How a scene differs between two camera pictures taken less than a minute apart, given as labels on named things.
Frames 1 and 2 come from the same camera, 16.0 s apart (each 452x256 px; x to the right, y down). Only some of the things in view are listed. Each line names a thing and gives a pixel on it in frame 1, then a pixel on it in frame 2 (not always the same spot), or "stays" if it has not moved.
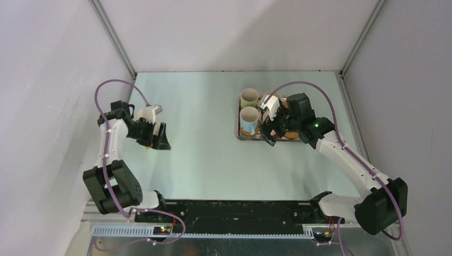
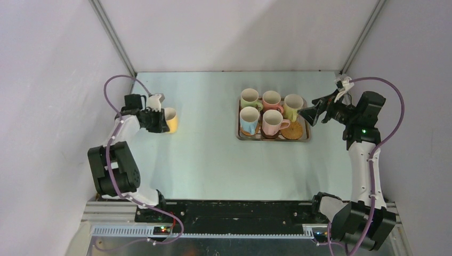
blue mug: x=249 y=117 stays
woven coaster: x=291 y=135 stays
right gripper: x=274 y=125 → x=327 y=111
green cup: x=249 y=97 stays
